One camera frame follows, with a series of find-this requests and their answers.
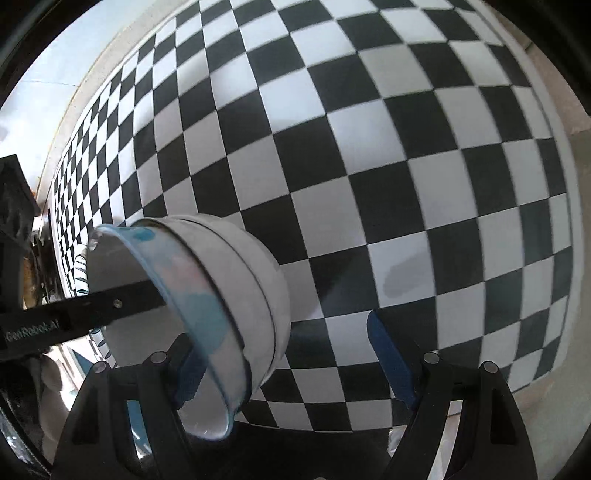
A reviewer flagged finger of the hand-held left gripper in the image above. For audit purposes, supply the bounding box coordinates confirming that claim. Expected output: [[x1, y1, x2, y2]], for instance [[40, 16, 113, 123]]
[[68, 278, 167, 340]]

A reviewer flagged black and white checkered tablecloth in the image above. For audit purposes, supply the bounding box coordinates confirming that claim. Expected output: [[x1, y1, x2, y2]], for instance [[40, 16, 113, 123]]
[[48, 0, 575, 432]]

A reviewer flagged blue cabinet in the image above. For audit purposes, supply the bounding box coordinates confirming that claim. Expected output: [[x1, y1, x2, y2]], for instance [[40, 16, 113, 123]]
[[124, 399, 151, 462]]

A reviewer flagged white plate with blue stripes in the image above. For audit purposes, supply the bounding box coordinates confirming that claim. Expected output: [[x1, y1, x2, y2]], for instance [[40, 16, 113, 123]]
[[71, 240, 160, 361]]

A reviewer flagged glass bowl with blue pattern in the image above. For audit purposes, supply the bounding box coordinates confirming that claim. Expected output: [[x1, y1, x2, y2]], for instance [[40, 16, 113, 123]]
[[89, 224, 252, 440]]

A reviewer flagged white bowl with red pattern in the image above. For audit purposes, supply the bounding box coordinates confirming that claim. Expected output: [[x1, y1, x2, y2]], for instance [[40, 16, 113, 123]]
[[134, 217, 278, 402]]

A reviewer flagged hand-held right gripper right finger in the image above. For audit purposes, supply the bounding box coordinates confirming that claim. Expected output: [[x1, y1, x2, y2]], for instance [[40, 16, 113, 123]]
[[366, 310, 541, 480]]

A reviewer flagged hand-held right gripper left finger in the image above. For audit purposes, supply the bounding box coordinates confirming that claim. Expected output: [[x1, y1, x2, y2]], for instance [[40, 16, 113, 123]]
[[48, 332, 209, 480]]

